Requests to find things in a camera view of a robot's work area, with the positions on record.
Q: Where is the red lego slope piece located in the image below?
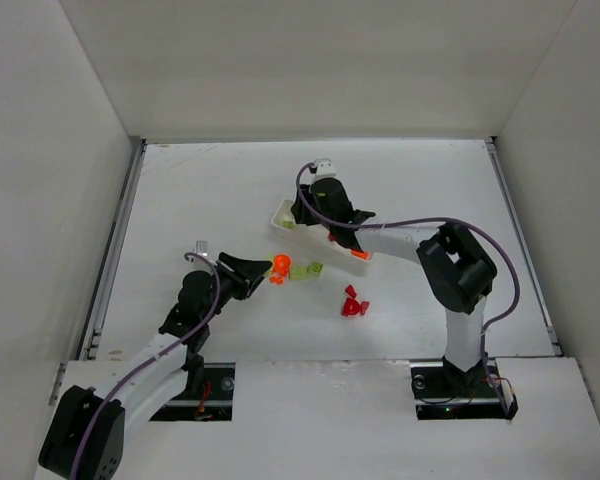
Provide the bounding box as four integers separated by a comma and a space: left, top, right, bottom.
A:
345, 285, 357, 298

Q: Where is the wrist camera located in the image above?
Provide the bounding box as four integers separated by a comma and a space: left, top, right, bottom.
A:
194, 240, 208, 257
309, 158, 337, 181

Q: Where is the orange round lego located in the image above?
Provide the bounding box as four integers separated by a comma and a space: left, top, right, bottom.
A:
350, 249, 369, 260
272, 254, 291, 277

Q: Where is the left metal rail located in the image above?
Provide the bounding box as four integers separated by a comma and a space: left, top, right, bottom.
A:
70, 136, 147, 361

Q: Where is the metal rail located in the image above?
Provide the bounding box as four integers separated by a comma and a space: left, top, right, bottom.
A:
485, 137, 553, 327
70, 136, 147, 361

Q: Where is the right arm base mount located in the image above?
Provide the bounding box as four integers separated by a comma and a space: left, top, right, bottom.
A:
410, 362, 519, 421

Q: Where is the green lego plate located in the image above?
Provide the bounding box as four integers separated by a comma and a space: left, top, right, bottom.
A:
289, 265, 309, 281

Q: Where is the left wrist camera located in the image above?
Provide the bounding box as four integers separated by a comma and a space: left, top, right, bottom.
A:
194, 240, 208, 257

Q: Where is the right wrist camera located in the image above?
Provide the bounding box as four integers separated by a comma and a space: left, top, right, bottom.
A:
309, 158, 337, 181

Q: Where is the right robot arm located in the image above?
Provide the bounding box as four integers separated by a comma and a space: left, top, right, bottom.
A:
291, 177, 497, 387

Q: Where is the green lego block small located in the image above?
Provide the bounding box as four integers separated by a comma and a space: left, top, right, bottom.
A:
307, 261, 324, 277

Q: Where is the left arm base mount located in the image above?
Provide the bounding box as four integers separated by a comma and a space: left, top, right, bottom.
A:
150, 363, 236, 423

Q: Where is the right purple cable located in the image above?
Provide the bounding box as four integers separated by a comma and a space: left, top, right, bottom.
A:
296, 162, 521, 416

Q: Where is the right metal rail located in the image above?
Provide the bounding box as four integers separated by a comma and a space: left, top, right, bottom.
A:
485, 137, 553, 327

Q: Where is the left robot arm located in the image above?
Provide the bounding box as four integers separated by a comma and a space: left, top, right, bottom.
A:
37, 253, 273, 479

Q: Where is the small orange lego piece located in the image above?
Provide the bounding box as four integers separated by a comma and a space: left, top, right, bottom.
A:
269, 275, 284, 285

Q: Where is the white three-compartment tray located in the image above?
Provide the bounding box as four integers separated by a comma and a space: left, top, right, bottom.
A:
270, 199, 373, 276

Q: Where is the red lego arch piece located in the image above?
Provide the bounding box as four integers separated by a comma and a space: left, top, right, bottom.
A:
340, 298, 361, 317

